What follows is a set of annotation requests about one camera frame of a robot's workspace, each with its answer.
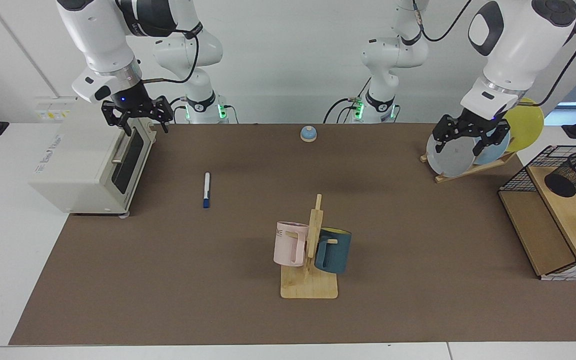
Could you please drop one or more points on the white marker with blue cap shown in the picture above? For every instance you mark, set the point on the white marker with blue cap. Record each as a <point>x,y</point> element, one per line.
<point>207,187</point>

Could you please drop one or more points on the black mesh pen holder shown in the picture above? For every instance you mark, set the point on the black mesh pen holder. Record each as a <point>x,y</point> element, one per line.
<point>570,177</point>

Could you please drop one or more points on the light blue plate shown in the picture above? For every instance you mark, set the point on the light blue plate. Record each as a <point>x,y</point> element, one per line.
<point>493,152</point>

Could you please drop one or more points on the grey plate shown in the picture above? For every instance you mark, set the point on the grey plate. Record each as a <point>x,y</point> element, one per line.
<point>450,157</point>

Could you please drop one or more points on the wooden plate rack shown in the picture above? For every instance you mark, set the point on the wooden plate rack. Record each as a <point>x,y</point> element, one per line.
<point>473,170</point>

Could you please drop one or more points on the yellow plate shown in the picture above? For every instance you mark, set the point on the yellow plate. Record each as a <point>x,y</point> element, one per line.
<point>525,125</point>

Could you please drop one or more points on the pale toaster oven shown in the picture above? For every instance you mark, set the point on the pale toaster oven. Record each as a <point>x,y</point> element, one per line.
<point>83,170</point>

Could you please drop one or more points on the dark teal mug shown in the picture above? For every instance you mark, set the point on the dark teal mug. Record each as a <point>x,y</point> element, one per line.
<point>335,255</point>

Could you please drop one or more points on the brown table cloth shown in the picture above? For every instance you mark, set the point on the brown table cloth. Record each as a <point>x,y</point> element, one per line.
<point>193,275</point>

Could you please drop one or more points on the pink mug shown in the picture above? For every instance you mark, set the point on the pink mug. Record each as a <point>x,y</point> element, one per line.
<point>285,245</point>

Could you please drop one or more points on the wooden cup stand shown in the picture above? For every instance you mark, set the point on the wooden cup stand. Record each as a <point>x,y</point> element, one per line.
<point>313,287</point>

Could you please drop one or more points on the white wall socket box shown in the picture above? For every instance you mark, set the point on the white wall socket box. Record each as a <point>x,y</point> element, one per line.
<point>55,110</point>

